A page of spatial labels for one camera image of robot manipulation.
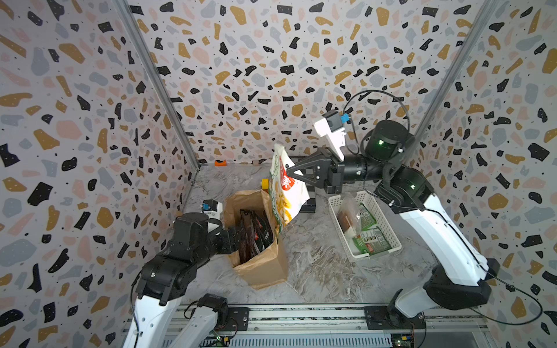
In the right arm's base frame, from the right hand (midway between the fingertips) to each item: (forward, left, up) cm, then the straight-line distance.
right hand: (293, 176), depth 42 cm
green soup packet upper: (+23, -32, -54) cm, 67 cm away
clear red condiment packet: (+21, -22, -46) cm, 55 cm away
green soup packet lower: (+15, -33, -54) cm, 66 cm away
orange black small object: (+60, +44, -54) cm, 92 cm away
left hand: (+3, +18, -27) cm, 33 cm away
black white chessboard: (+30, -6, -52) cm, 60 cm away
